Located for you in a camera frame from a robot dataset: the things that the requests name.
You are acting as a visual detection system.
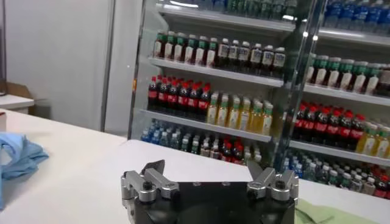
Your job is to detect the blue label dark bottle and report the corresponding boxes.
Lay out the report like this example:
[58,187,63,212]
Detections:
[272,46,286,78]
[217,38,230,69]
[249,43,263,74]
[238,41,250,72]
[228,39,240,71]
[261,44,274,76]

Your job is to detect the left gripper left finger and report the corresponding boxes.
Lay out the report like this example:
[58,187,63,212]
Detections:
[121,159,180,209]

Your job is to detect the red cap cola bottle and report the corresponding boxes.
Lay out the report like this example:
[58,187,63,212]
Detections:
[294,102,307,140]
[304,105,316,142]
[326,108,339,146]
[187,81,199,118]
[157,77,168,113]
[338,110,352,148]
[350,113,366,150]
[147,75,158,111]
[197,83,211,121]
[314,106,328,144]
[166,78,179,114]
[177,80,189,116]

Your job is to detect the metal beverage display shelf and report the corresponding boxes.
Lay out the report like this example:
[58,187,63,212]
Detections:
[127,0,305,171]
[274,0,390,201]

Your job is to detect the open cardboard box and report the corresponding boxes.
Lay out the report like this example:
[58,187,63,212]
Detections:
[0,80,34,100]

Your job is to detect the beige label dark bottle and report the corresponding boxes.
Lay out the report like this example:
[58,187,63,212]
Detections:
[377,64,390,97]

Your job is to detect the yellow juice bottle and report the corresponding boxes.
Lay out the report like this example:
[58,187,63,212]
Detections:
[250,100,263,134]
[375,125,390,158]
[261,102,274,136]
[239,97,251,132]
[356,121,377,155]
[228,96,240,130]
[217,93,229,128]
[207,91,219,125]

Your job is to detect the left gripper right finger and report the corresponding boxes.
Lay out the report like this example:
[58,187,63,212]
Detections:
[246,160,300,205]

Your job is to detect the green cap tea bottle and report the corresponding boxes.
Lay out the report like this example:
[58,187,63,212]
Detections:
[153,30,165,59]
[206,37,218,68]
[164,31,176,61]
[195,35,207,66]
[365,63,381,96]
[305,53,317,83]
[352,60,368,93]
[339,58,354,91]
[315,54,329,86]
[327,56,341,88]
[174,32,186,63]
[185,33,197,65]

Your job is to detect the light blue crumpled cloth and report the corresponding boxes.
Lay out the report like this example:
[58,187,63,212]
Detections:
[0,131,49,211]

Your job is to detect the light green t-shirt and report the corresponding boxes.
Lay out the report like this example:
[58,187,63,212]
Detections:
[294,197,378,224]

